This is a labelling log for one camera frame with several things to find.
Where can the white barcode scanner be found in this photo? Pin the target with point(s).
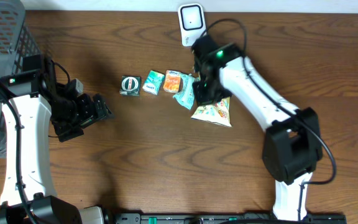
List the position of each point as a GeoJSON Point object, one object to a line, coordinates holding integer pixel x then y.
{"type": "Point", "coordinates": [192, 23]}

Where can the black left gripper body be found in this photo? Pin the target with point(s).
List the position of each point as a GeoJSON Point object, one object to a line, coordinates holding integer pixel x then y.
{"type": "Point", "coordinates": [69, 115]}

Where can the orange tissue pack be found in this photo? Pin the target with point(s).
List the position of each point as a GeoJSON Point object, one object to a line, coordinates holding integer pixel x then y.
{"type": "Point", "coordinates": [172, 81]}

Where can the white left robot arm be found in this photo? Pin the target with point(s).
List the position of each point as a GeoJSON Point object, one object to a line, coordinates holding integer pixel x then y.
{"type": "Point", "coordinates": [32, 101]}

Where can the dark green round-label box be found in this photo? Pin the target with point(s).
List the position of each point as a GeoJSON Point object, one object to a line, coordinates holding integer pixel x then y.
{"type": "Point", "coordinates": [130, 86]}

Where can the yellow snack chip bag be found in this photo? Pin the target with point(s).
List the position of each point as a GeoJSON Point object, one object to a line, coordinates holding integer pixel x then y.
{"type": "Point", "coordinates": [217, 113]}

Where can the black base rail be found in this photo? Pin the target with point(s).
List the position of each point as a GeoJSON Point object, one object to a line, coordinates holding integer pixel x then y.
{"type": "Point", "coordinates": [136, 218]}

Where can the teal tissue pack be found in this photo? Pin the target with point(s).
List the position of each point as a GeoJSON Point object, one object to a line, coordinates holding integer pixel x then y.
{"type": "Point", "coordinates": [153, 82]}

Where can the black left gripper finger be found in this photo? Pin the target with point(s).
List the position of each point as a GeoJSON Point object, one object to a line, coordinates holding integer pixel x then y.
{"type": "Point", "coordinates": [87, 123]}
{"type": "Point", "coordinates": [102, 110]}

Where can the mint green pack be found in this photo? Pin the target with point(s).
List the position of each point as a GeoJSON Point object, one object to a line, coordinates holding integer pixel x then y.
{"type": "Point", "coordinates": [186, 97]}

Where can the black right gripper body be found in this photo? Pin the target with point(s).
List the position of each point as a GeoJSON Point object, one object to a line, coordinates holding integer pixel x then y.
{"type": "Point", "coordinates": [207, 91]}

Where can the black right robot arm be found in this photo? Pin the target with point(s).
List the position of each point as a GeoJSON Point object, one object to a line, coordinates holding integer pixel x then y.
{"type": "Point", "coordinates": [291, 148]}

